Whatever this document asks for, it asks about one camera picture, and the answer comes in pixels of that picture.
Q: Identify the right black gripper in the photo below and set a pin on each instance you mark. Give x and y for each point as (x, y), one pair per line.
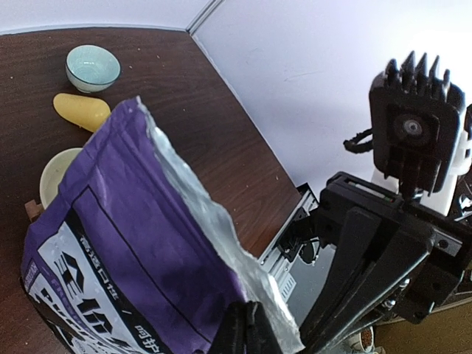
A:
(413, 264)

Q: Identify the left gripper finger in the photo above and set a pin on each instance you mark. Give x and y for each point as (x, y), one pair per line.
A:
(246, 329)

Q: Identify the purple puppy food bag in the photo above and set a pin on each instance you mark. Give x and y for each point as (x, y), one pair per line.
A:
(134, 256)

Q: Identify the yellow plastic scoop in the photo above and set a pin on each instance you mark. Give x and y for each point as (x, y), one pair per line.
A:
(88, 113)

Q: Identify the cream pet bowl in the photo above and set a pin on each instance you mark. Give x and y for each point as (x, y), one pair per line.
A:
(50, 179)

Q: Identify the light blue ceramic bowl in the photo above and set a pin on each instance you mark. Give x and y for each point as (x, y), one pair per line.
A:
(91, 68)

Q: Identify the aluminium front rail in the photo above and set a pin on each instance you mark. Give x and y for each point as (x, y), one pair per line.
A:
(292, 261)

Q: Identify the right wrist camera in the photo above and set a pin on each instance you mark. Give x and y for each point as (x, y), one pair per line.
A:
(419, 130)

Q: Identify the right aluminium frame post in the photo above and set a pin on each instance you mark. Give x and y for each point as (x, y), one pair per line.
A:
(209, 8)

